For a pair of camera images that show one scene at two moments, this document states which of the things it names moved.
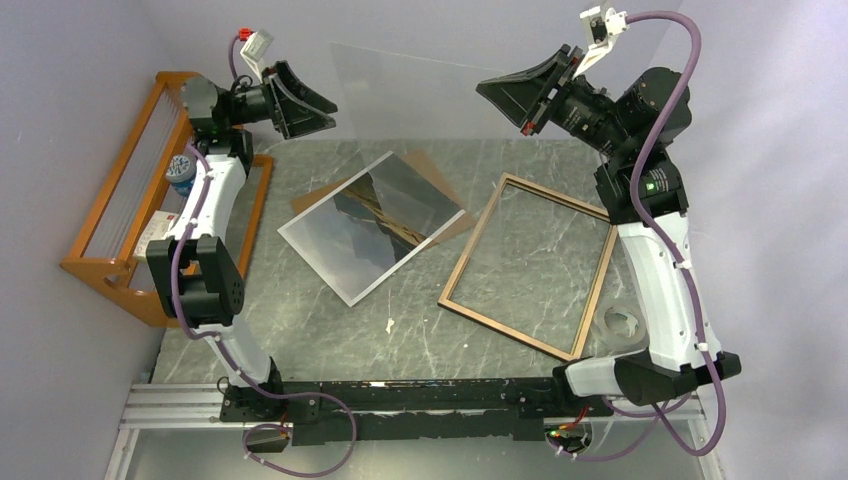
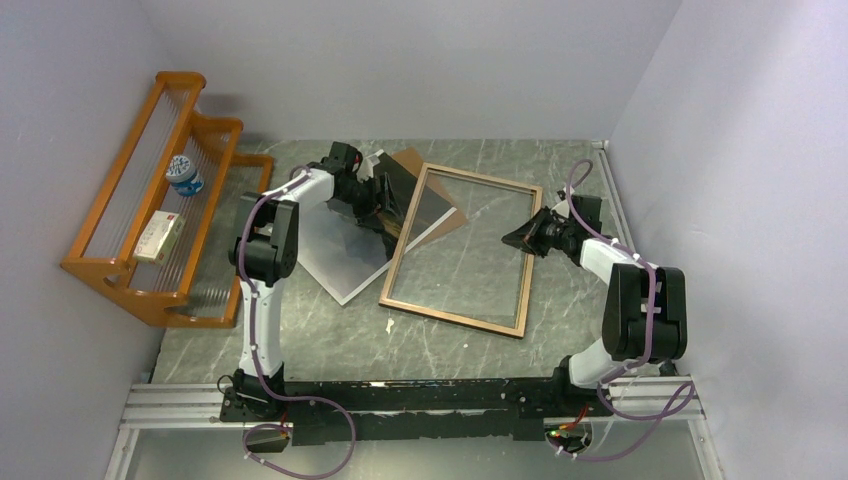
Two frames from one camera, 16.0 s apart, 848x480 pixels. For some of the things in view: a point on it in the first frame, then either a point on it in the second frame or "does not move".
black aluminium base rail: x=541 y=410 does not move
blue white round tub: x=181 y=172 does not move
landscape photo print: x=359 y=234 does not move
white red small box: x=157 y=228 does not move
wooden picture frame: x=595 y=282 -> x=384 y=301
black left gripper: x=294 y=121 -> x=368 y=215
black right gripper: x=525 y=94 -> x=527 y=237
